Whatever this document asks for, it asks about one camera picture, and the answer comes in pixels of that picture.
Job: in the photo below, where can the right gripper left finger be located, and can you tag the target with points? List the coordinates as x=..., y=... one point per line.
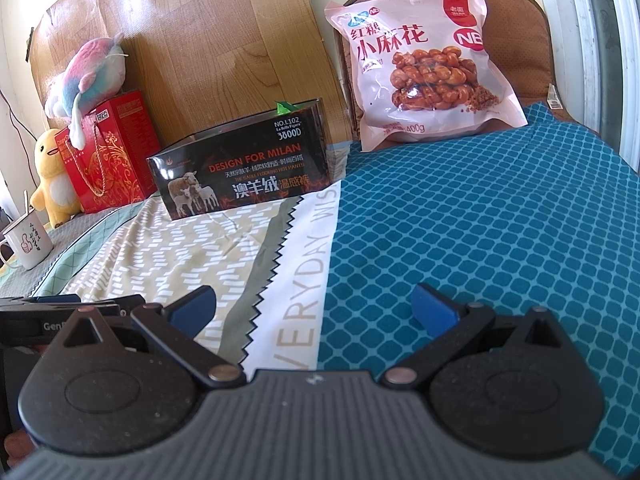
x=109, y=384

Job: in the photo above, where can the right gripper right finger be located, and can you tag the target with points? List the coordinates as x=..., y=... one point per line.
x=513, y=386

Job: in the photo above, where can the person's left hand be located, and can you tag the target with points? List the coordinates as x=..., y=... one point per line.
x=18, y=446

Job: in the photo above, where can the white enamel mug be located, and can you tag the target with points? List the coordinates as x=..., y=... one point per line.
x=28, y=239

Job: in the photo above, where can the yellow duck plush toy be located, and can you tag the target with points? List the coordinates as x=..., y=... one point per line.
x=54, y=193

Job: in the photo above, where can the patchwork bed sheet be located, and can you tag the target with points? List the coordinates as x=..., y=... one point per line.
x=315, y=294

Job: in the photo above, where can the red gift box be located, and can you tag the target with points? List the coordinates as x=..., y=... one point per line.
x=112, y=169

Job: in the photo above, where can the pink blue plush toy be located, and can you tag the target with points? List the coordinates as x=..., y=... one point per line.
x=94, y=74

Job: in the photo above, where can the black sheep-print box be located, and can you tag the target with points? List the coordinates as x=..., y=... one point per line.
x=251, y=160

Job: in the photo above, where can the pink fried twist snack bag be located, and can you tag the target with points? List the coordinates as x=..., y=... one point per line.
x=420, y=70

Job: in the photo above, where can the wooden headboard panel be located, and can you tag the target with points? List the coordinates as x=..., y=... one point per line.
x=199, y=63

